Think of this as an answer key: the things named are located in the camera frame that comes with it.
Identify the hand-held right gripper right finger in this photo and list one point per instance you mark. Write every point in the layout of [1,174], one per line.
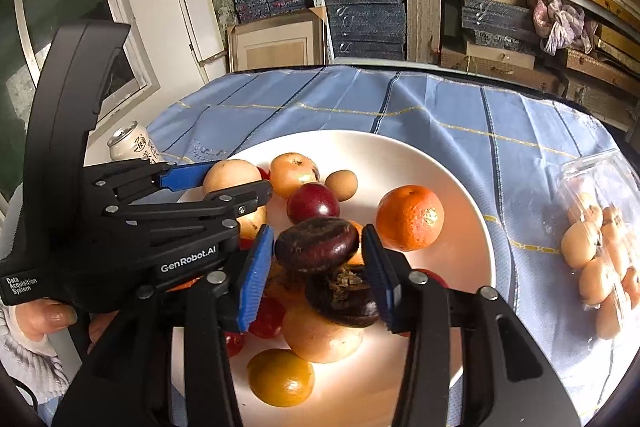
[380,282]

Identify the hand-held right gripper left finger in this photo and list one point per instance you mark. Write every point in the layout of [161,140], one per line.
[255,277]

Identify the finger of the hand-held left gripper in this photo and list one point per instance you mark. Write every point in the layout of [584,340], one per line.
[245,199]
[185,176]

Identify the tan purple-striped pepino melon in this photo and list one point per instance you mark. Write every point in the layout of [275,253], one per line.
[232,176]

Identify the red cherry tomato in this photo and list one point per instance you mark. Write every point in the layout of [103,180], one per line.
[432,278]
[267,318]
[233,343]
[262,173]

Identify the dark purple water chestnut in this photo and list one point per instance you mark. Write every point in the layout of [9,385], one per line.
[315,242]
[340,302]

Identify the large orange mandarin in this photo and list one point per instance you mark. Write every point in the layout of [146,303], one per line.
[410,217]

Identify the brown round fruit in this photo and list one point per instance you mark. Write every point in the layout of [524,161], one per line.
[341,185]

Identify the small yellow-orange citrus fruit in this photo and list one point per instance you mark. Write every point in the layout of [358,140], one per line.
[281,378]
[182,283]

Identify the white round plate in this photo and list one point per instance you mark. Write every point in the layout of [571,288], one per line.
[350,152]

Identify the person's left forearm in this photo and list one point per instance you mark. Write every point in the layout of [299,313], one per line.
[30,367]

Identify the pile of tan round fruits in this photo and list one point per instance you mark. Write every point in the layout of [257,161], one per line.
[580,244]

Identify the person's left hand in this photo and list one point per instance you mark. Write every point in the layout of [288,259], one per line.
[45,319]

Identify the pinkish orange fruit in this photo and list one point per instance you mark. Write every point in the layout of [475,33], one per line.
[356,252]

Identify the pale orange round fruit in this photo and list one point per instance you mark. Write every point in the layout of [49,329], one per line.
[295,174]

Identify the cream beverage can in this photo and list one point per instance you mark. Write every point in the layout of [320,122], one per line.
[132,144]

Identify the dark red plum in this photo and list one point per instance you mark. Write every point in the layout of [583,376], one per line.
[312,203]

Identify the large pale peach fruit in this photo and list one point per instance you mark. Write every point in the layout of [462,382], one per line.
[322,337]

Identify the white door panel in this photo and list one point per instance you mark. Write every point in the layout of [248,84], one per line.
[195,7]

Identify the tall stack of dark blue boxes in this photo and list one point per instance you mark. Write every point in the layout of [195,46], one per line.
[365,27]

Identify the upright corrugated cardboard box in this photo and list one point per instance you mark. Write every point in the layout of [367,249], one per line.
[423,22]

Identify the short stack of dark blue boxes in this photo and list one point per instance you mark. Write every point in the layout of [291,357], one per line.
[495,22]

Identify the pink plastic bag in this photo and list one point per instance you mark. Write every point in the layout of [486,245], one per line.
[560,24]

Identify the cardboard box frame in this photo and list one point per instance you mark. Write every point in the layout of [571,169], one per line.
[275,42]

